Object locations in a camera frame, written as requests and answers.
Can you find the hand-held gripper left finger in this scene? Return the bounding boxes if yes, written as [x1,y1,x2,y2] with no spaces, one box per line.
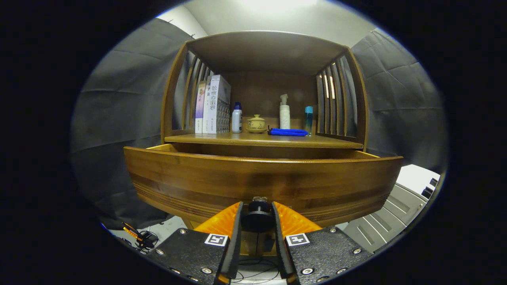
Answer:
[146,201,244,285]

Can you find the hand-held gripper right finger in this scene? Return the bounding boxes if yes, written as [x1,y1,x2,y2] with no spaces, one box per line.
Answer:
[271,201,375,285]

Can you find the black drawer knob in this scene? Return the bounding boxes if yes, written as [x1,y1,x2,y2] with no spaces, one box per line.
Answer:
[242,197,274,233]

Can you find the brown wooden drawer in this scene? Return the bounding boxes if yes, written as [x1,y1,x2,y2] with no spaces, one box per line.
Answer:
[124,143,404,229]

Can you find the wooden cabinet door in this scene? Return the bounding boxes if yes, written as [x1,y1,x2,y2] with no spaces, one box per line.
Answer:
[240,232,258,257]
[257,232,278,256]

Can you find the wooden countertop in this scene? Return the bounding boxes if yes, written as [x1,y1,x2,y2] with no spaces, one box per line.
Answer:
[164,129,364,150]

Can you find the white grey drawer unit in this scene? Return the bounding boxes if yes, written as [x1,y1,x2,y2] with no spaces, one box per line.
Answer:
[344,164,441,254]

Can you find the brown wooden cabinet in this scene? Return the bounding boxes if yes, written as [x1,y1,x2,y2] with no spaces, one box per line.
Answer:
[160,30,370,258]

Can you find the orange black tool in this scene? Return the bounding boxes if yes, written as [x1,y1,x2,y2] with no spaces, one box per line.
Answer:
[121,222,160,252]

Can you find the blue folded cloth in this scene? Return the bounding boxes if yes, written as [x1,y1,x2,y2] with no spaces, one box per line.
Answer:
[268,126,309,137]

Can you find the yellow lidded ceramic teacup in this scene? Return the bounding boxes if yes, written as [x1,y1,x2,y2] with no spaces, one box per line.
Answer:
[246,114,268,134]

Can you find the white bottle blue cap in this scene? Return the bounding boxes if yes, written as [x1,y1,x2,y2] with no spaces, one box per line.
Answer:
[231,102,243,134]

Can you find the white pump bottle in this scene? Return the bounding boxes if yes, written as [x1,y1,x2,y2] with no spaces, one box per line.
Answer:
[279,94,291,130]

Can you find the thick white patterned book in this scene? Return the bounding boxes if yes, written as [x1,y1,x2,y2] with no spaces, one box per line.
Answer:
[206,74,232,134]

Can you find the pink purple book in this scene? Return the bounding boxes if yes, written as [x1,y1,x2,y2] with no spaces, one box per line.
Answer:
[194,81,207,134]

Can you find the thin white book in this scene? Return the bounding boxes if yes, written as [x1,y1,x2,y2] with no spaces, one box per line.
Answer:
[202,75,214,134]

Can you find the black floor cables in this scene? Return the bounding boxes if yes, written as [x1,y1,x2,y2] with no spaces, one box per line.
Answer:
[232,257,286,285]

